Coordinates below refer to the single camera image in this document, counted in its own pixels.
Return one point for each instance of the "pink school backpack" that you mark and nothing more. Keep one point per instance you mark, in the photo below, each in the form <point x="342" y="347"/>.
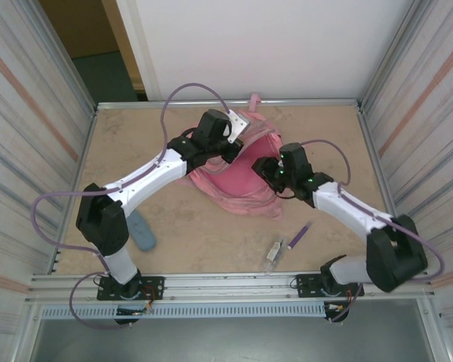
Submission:
<point x="245" y="177"/>

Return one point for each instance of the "purple marker pen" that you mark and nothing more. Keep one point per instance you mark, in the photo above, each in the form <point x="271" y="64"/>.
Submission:
<point x="298" y="237"/>

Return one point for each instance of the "blue-grey glasses case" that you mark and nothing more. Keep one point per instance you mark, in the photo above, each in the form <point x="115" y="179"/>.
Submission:
<point x="144" y="235"/>

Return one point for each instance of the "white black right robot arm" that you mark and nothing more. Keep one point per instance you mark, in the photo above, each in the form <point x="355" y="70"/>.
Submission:
<point x="347" y="203"/>

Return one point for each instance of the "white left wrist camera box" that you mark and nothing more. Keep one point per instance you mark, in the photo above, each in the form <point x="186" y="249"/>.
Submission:
<point x="238" y="124"/>

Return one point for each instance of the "white door frame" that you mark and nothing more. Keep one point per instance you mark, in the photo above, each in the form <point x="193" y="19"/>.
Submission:
<point x="136" y="45"/>

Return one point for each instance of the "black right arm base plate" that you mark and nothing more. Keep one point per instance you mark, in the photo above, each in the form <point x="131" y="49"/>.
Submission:
<point x="306" y="286"/>

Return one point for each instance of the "wide aluminium mounting rail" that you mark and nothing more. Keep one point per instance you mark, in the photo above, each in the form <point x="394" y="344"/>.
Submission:
<point x="230" y="286"/>

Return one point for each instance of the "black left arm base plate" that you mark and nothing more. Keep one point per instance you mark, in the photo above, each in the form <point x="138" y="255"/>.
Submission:
<point x="153" y="286"/>

